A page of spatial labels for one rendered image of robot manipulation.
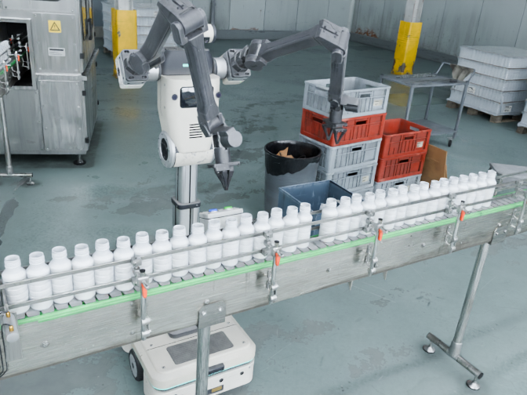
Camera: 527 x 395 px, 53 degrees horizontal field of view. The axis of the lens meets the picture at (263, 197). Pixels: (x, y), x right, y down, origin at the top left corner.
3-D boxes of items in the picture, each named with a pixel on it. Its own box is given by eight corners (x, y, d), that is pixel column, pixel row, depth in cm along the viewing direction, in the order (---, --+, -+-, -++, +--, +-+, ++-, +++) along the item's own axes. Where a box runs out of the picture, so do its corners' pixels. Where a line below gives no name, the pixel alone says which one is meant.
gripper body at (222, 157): (240, 166, 188) (238, 145, 187) (214, 169, 183) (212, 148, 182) (232, 166, 193) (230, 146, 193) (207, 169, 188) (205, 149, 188)
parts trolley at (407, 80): (398, 155, 619) (415, 71, 579) (368, 141, 661) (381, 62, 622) (459, 147, 670) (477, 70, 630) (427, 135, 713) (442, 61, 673)
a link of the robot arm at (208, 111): (194, 5, 159) (166, 20, 154) (207, 10, 156) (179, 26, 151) (217, 117, 190) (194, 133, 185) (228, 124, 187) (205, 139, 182)
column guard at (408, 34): (401, 76, 1116) (411, 22, 1072) (388, 72, 1147) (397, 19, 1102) (414, 76, 1136) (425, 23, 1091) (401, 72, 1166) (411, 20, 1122)
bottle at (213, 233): (208, 271, 171) (210, 226, 164) (199, 263, 175) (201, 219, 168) (224, 266, 174) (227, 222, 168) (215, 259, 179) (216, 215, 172)
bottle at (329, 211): (328, 234, 202) (334, 195, 195) (336, 241, 197) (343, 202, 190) (314, 237, 199) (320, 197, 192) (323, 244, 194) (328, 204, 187)
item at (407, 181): (373, 205, 480) (377, 183, 471) (343, 189, 511) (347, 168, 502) (418, 194, 512) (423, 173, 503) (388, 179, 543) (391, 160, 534)
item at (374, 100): (336, 120, 401) (339, 92, 392) (300, 106, 430) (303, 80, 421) (387, 112, 437) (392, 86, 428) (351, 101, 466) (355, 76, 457)
